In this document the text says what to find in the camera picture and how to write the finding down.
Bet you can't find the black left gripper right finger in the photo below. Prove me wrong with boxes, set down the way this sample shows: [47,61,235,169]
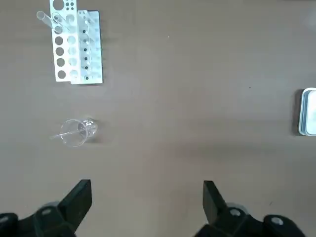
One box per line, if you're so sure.
[195,180,307,237]

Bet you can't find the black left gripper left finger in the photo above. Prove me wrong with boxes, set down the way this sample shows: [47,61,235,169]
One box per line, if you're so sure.
[0,179,93,237]

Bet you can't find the clear glass stirring rod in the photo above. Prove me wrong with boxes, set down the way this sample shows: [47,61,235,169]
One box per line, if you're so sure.
[50,127,96,140]

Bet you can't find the large glass beaker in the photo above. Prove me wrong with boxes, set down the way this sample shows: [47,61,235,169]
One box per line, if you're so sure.
[60,116,99,148]

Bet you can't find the silver digital balance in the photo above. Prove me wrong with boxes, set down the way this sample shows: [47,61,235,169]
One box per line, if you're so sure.
[298,87,316,136]

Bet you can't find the white test tube rack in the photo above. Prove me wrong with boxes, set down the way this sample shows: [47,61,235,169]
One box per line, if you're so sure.
[49,0,104,85]

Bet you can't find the clear test tube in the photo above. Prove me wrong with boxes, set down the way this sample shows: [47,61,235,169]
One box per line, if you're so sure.
[36,10,64,35]

